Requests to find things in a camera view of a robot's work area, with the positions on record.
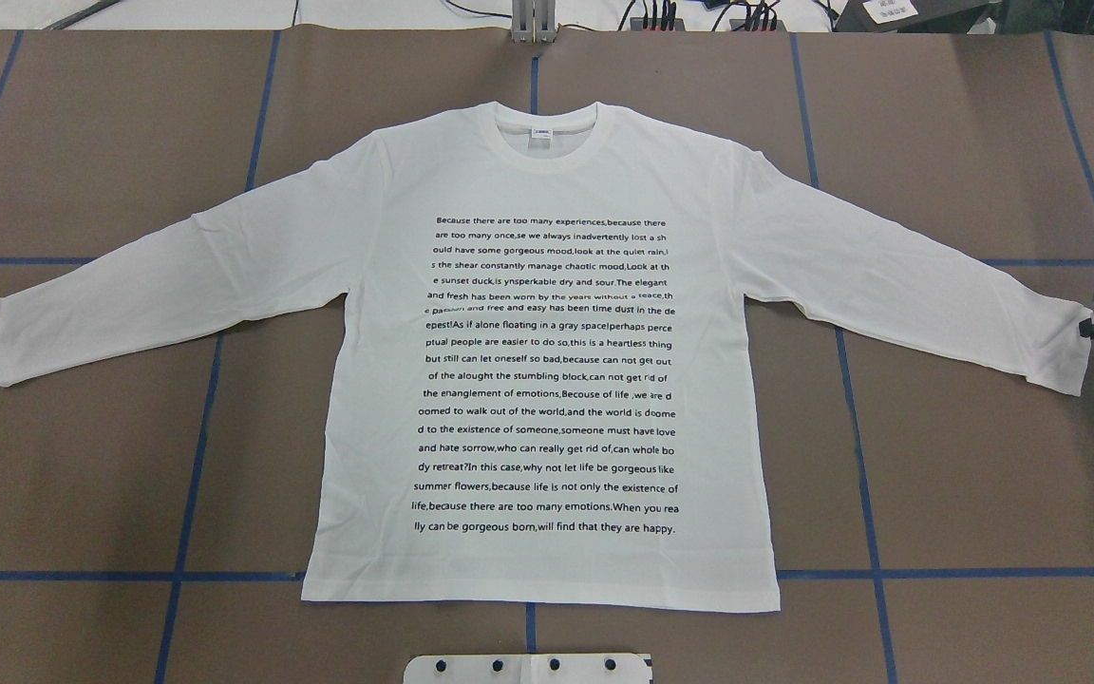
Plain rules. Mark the white long-sleeve printed shirt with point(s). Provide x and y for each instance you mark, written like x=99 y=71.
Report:
x=544 y=392

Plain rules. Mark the black device with white label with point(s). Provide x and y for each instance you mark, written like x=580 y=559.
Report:
x=918 y=16

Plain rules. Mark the grey aluminium frame post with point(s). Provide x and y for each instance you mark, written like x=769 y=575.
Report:
x=533 y=21

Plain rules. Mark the white robot mounting base plate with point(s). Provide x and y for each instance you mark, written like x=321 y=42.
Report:
x=531 y=668

